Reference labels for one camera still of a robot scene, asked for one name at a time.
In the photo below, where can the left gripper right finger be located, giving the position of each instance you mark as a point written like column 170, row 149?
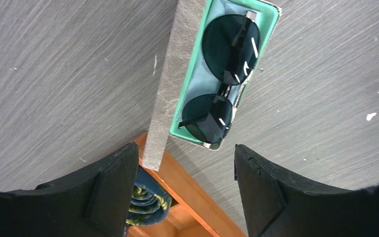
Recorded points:
column 278, row 202

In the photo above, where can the green yellow patterned rolled item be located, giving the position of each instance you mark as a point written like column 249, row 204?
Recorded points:
column 150, row 202

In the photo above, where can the orange compartment tray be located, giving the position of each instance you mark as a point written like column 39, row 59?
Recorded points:
column 193, row 213

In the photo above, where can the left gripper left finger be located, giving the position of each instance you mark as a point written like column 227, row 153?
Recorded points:
column 90, row 202

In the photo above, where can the black sunglasses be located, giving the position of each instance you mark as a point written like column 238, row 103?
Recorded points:
column 230, row 51

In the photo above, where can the beige glasses case green lining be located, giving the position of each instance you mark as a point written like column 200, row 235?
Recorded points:
column 184, row 42

